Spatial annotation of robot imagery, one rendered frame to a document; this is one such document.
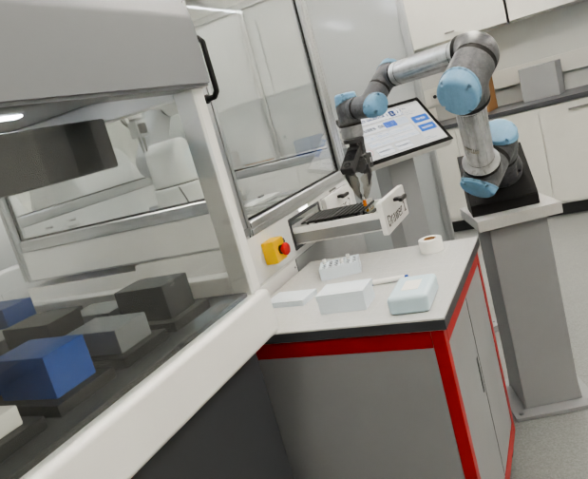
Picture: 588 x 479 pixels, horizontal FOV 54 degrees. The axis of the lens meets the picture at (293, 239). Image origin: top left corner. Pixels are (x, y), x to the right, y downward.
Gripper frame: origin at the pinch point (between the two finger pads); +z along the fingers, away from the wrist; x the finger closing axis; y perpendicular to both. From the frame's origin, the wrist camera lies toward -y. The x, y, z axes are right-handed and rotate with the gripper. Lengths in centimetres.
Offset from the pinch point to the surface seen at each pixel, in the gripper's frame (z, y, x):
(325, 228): 6.4, -13.5, 10.3
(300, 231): 6.4, -13.7, 19.7
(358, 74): -40, 162, 49
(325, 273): 14.4, -35.6, 3.1
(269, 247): 4.0, -37.6, 18.9
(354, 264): 13.4, -32.4, -5.6
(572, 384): 83, 19, -57
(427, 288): 10, -64, -35
